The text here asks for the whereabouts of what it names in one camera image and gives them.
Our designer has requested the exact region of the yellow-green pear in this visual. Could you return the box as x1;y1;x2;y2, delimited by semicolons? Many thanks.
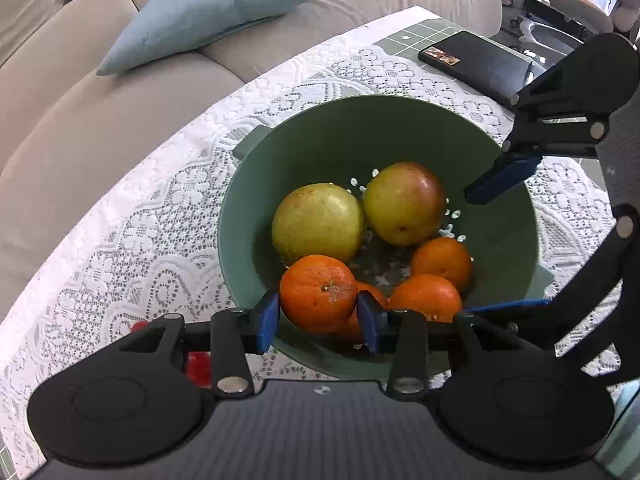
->
271;183;365;265

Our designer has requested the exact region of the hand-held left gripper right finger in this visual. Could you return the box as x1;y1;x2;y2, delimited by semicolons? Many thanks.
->
356;291;521;401

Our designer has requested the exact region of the light blue pillow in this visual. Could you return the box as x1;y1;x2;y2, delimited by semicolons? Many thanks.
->
96;0;312;77

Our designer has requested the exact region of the white lace tablecloth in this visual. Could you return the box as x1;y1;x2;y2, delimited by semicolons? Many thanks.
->
0;35;623;480

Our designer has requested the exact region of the red-green mango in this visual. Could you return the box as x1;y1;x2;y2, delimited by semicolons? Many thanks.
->
362;161;447;247

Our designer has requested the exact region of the black notebook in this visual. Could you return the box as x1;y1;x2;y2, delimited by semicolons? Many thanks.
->
418;30;533;106

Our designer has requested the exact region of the orange mandarin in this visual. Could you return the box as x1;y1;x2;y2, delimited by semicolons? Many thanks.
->
388;273;464;322
340;281;390;345
279;255;359;335
411;237;474;293

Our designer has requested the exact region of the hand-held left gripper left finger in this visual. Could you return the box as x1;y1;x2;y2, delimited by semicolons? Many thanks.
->
117;290;281;401

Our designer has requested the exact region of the beige sofa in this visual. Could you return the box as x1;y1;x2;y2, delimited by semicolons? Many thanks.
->
0;0;503;306

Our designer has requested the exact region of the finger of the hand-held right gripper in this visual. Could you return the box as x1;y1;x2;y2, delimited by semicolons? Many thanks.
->
469;204;639;377
463;49;609;206

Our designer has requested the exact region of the green colander bowl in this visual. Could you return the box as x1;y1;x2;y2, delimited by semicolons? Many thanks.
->
217;94;556;380

